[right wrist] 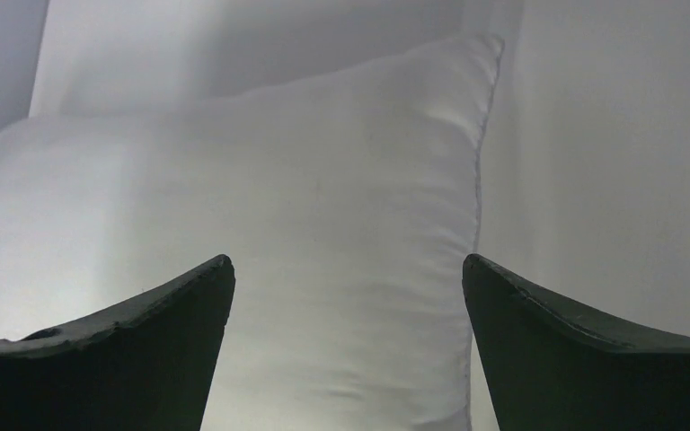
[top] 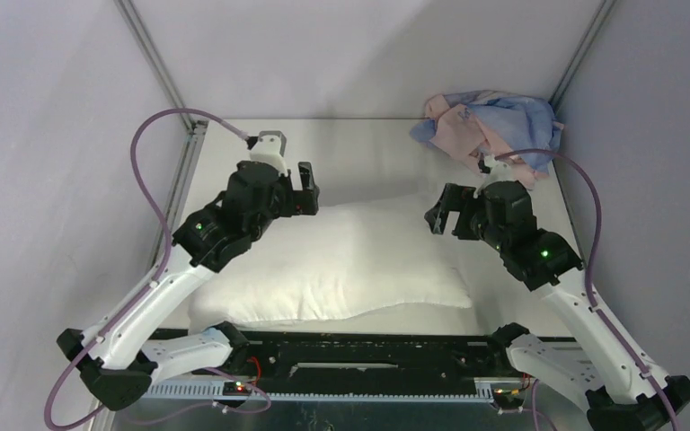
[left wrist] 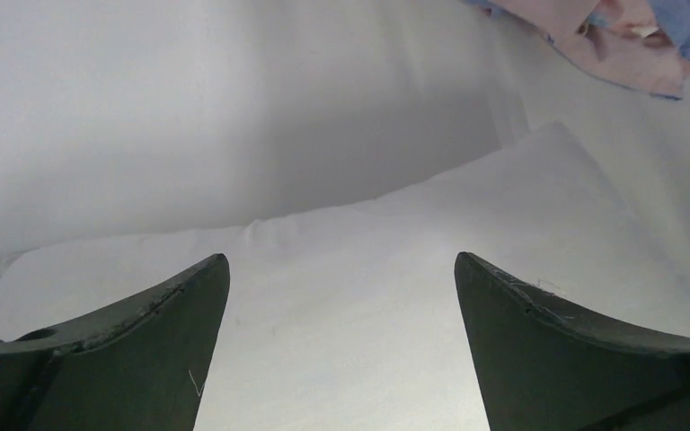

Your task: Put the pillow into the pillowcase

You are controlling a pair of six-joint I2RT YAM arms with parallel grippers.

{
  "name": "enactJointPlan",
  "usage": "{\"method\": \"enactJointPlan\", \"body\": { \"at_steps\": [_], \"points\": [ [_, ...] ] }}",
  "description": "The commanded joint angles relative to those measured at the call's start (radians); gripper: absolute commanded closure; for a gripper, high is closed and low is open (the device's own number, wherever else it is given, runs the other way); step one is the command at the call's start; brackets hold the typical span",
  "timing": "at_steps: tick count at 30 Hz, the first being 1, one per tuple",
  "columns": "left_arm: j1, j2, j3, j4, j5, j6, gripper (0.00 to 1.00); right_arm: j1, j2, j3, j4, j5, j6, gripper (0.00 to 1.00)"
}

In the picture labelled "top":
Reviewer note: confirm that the white pillow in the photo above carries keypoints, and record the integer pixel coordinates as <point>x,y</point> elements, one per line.
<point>345,261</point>

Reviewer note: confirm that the grey slotted cable duct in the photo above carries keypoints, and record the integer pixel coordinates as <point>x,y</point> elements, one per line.
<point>232,390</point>

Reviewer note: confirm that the pink and blue pillowcase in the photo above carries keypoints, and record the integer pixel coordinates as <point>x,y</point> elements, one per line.
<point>468,126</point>

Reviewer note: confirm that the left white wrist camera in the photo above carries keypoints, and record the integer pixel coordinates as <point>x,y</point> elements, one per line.
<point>269,147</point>

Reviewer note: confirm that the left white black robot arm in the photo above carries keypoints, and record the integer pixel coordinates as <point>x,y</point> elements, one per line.
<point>117,358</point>

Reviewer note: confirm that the right aluminium frame post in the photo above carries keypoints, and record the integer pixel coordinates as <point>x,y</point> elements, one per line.
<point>596,24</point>

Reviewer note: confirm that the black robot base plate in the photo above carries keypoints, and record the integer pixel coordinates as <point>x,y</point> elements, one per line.
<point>393,364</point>

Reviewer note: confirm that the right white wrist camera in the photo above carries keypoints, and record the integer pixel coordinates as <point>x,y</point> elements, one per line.
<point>494,170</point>

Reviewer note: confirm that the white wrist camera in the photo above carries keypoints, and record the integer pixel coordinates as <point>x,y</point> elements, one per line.
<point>269,147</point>
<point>494,170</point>

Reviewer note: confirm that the aluminium frame post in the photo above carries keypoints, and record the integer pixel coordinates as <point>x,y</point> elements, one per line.
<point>146,43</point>
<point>596,24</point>

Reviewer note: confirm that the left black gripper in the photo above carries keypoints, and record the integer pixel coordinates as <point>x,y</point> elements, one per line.
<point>301,201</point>

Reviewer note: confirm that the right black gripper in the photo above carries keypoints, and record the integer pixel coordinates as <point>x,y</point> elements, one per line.
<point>455,197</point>

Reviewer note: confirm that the left aluminium frame post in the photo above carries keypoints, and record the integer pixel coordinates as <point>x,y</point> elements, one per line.
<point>146,43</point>

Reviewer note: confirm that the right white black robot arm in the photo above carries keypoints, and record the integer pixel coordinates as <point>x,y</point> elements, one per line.
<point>620,387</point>

